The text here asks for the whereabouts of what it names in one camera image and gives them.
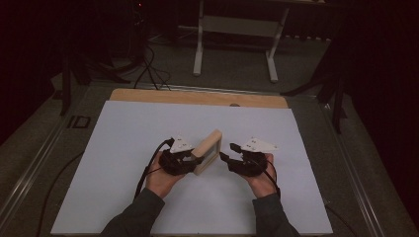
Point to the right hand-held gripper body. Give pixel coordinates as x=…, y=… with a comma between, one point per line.
x=252, y=166

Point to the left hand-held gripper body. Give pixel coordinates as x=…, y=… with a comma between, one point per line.
x=173, y=164

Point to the person's right hand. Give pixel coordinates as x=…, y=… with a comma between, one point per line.
x=262, y=186

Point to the person's left hand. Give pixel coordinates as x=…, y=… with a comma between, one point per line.
x=161, y=184

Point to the black tripod stand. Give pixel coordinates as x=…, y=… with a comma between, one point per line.
x=66, y=85
x=337, y=105

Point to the white table sheet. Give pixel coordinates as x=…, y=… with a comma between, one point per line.
x=204, y=118

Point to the small wooden tray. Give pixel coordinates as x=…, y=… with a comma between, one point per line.
x=209, y=144

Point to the white metal table frame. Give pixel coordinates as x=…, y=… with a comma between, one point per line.
x=240, y=26

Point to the metal floor rail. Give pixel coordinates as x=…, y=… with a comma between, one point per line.
x=33, y=171
x=357, y=184

